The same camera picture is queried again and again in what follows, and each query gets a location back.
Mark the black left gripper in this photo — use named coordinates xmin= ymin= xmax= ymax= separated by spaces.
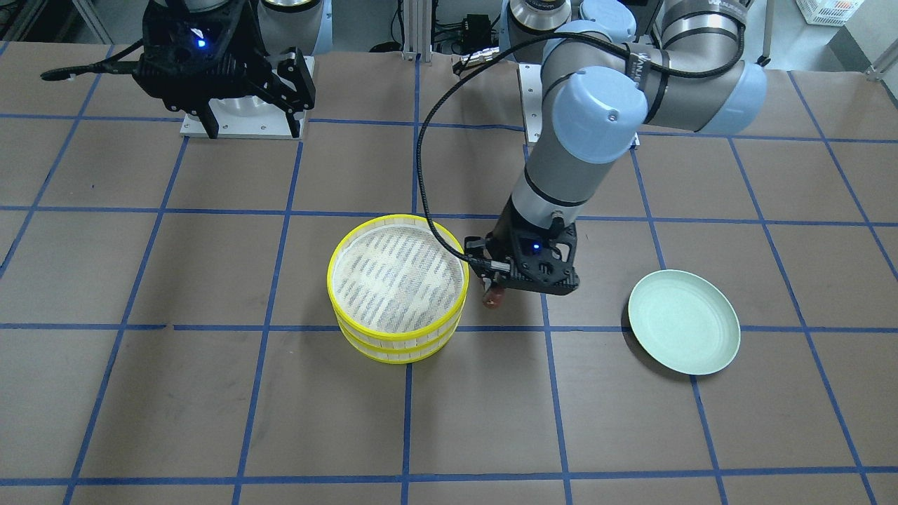
xmin=463 ymin=210 xmax=579 ymax=295

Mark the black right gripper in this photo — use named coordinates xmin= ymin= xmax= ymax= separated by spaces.
xmin=133 ymin=1 xmax=316 ymax=140

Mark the brown bun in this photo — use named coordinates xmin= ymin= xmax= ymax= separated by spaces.
xmin=481 ymin=285 xmax=506 ymax=309

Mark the yellow bamboo steamer layer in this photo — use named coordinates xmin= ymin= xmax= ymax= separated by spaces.
xmin=337 ymin=310 xmax=462 ymax=365
xmin=326 ymin=214 xmax=469 ymax=342

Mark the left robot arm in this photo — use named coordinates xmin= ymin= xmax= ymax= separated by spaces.
xmin=464 ymin=1 xmax=767 ymax=307

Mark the white steamer cloth upper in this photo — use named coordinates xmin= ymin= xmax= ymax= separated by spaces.
xmin=331 ymin=226 xmax=464 ymax=335

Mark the light green plate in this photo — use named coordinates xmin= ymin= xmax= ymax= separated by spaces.
xmin=626 ymin=269 xmax=741 ymax=376

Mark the aluminium frame post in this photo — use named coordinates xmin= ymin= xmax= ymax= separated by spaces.
xmin=400 ymin=0 xmax=434 ymax=65

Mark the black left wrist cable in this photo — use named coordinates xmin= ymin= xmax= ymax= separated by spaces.
xmin=415 ymin=32 xmax=746 ymax=278

